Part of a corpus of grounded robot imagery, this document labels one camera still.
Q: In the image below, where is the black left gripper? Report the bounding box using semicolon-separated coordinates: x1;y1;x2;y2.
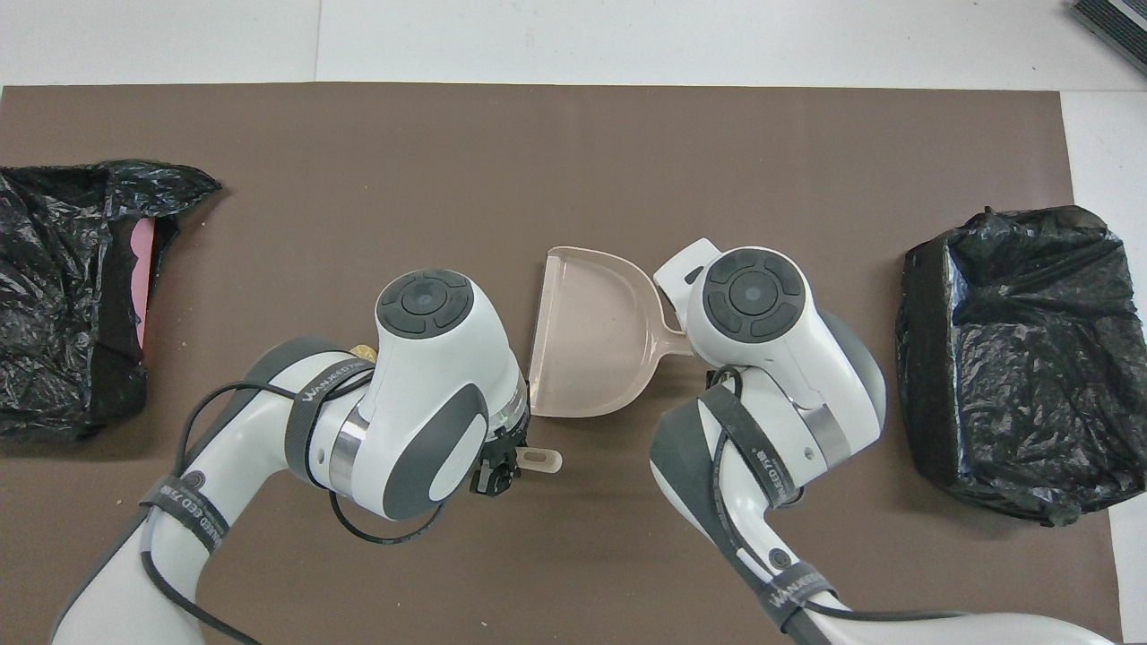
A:
472;414;531;496

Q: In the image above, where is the beige plastic dustpan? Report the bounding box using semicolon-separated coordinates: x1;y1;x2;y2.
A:
527;245;695;419

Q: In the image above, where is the black bag lined pink bin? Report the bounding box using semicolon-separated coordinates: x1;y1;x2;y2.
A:
0;159;223;440

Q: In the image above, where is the brown table mat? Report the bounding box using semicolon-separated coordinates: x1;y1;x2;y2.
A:
0;82;1125;645

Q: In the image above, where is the grey ribbed device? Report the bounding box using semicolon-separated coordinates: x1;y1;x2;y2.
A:
1071;0;1147;74

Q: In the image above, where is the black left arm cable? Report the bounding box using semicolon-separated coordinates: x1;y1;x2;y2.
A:
143;381;449;645

